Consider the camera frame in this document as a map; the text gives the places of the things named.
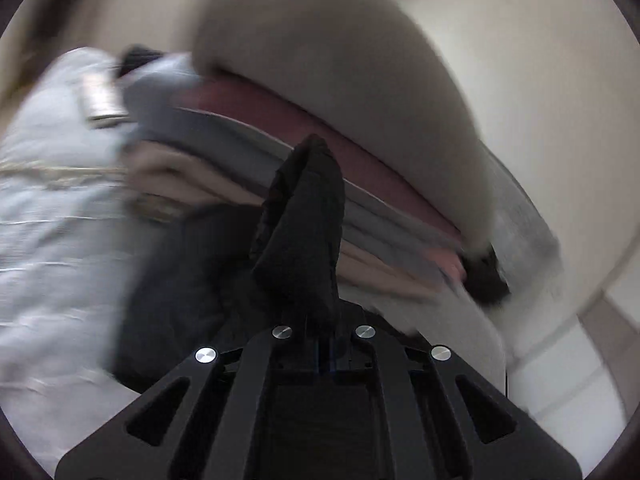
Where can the pink folded garment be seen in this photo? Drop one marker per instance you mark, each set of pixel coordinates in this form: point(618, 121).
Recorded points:
point(360, 145)

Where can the grey ribbed mat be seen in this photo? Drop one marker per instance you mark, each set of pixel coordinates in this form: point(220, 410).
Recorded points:
point(525, 230)

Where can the dark cloth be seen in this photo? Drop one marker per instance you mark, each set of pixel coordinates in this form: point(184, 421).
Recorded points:
point(137, 60)

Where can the white quilted blanket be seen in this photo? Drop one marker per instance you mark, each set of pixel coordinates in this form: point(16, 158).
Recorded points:
point(55, 240)

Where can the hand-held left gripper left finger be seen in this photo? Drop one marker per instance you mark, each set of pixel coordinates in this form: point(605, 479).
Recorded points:
point(305, 356)

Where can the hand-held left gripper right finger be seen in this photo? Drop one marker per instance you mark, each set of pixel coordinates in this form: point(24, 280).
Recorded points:
point(350, 356)

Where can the small black cloth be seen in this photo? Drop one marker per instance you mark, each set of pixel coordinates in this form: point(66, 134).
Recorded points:
point(485, 277)

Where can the black puffer jacket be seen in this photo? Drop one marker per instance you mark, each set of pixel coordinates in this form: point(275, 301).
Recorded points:
point(300, 220)

